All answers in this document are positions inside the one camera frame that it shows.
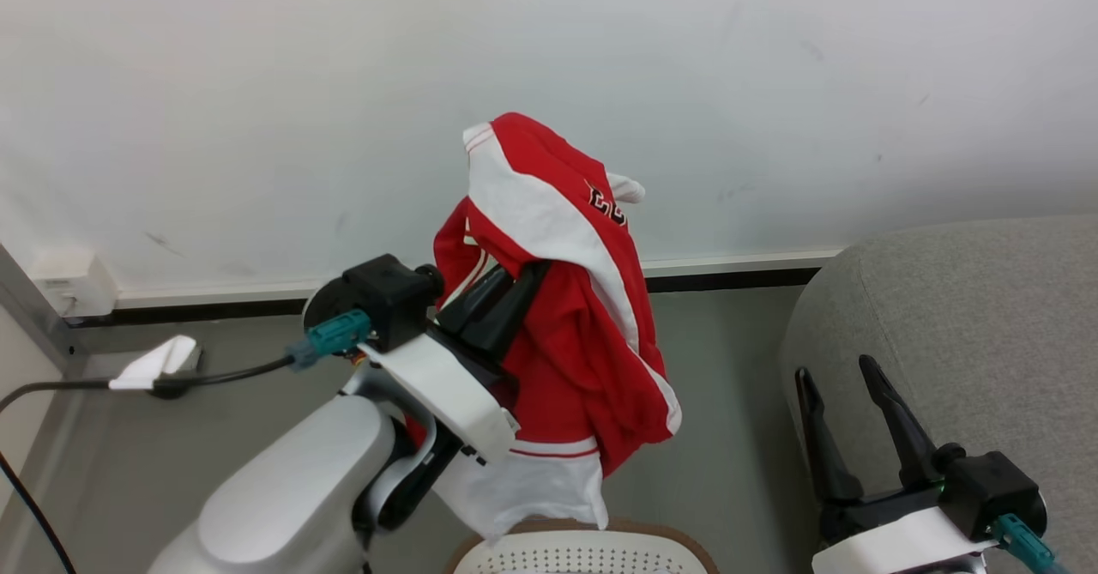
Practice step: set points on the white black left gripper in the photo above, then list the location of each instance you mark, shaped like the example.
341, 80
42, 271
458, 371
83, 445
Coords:
446, 389

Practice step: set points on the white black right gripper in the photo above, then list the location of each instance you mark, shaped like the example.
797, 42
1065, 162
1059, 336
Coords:
892, 540

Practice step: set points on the red and white jersey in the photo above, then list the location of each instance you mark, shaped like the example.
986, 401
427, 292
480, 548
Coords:
583, 342

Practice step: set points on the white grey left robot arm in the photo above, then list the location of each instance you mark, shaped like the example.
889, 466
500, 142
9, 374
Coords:
292, 488

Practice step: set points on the white laundry basket brown rim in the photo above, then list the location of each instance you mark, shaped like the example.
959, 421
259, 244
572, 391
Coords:
583, 558

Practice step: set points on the grey fabric sofa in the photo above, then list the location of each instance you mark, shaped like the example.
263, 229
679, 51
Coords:
986, 317

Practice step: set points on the white black baseboard strip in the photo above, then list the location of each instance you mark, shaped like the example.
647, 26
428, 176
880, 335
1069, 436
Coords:
729, 270

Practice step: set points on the white paper tag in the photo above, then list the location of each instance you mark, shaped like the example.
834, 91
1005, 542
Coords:
154, 361

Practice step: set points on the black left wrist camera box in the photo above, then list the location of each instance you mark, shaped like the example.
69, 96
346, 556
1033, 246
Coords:
386, 295

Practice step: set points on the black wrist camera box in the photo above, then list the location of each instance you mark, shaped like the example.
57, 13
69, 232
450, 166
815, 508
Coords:
995, 484
386, 295

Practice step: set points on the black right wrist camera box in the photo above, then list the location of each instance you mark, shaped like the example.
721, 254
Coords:
995, 484

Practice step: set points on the white wall socket box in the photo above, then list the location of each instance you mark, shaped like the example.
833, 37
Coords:
75, 284

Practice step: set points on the grey door frame post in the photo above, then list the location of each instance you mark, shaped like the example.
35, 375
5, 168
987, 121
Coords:
34, 308

